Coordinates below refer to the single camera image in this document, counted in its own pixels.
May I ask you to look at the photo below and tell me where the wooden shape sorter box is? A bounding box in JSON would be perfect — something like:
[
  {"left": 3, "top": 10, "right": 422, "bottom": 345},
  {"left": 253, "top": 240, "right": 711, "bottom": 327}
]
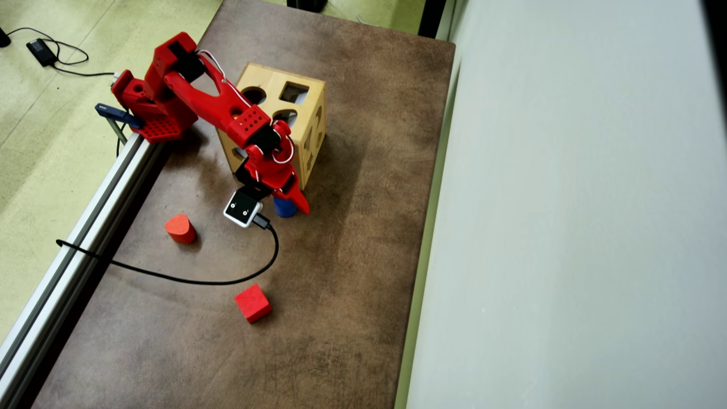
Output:
[{"left": 216, "top": 62, "right": 327, "bottom": 191}]

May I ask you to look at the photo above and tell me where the aluminium profile rail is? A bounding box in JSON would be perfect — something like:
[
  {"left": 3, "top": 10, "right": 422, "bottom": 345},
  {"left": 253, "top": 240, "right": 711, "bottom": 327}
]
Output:
[{"left": 0, "top": 132, "right": 166, "bottom": 409}]

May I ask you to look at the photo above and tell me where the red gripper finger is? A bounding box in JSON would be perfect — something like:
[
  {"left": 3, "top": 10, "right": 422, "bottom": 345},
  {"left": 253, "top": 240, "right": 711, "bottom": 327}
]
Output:
[{"left": 275, "top": 178, "right": 311, "bottom": 216}]

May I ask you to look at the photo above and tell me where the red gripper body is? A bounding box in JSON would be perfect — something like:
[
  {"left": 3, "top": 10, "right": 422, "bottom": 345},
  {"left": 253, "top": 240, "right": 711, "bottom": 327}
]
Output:
[{"left": 235, "top": 119, "right": 299, "bottom": 201}]

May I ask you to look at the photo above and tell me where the black power adapter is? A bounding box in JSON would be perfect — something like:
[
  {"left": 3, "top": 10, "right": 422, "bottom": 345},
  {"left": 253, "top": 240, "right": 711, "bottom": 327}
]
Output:
[{"left": 27, "top": 39, "right": 58, "bottom": 68}]

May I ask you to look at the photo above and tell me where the dark vertical post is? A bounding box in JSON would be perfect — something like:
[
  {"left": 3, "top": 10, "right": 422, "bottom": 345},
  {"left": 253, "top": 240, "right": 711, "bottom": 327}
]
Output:
[{"left": 419, "top": 0, "right": 447, "bottom": 39}]

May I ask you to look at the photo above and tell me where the red teardrop block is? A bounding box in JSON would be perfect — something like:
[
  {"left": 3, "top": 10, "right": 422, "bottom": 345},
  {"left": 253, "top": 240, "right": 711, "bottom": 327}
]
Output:
[{"left": 165, "top": 213, "right": 198, "bottom": 245}]

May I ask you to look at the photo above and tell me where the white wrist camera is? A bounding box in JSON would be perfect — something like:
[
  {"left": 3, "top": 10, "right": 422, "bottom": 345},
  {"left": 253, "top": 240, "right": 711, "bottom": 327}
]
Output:
[{"left": 223, "top": 189, "right": 264, "bottom": 228}]

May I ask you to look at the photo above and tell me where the thin black adapter cable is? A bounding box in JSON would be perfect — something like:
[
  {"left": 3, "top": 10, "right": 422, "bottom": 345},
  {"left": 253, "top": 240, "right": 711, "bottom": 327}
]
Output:
[{"left": 6, "top": 26, "right": 117, "bottom": 78}]

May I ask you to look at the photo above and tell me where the blue cylinder block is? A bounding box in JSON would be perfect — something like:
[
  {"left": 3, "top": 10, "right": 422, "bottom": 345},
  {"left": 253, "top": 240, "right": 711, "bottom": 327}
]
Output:
[{"left": 273, "top": 195, "right": 298, "bottom": 219}]

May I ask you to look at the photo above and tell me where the blue table clamp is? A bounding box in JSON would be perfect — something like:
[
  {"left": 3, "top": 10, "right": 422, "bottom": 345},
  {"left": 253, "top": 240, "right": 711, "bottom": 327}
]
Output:
[{"left": 95, "top": 102, "right": 144, "bottom": 147}]

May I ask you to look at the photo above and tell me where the black camera cable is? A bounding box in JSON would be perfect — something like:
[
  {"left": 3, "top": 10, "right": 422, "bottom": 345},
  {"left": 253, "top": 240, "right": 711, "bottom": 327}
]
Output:
[{"left": 55, "top": 213, "right": 280, "bottom": 286}]

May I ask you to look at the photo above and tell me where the red cube block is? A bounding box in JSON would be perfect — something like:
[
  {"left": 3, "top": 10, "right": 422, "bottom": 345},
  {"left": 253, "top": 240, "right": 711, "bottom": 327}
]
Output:
[{"left": 234, "top": 283, "right": 273, "bottom": 324}]

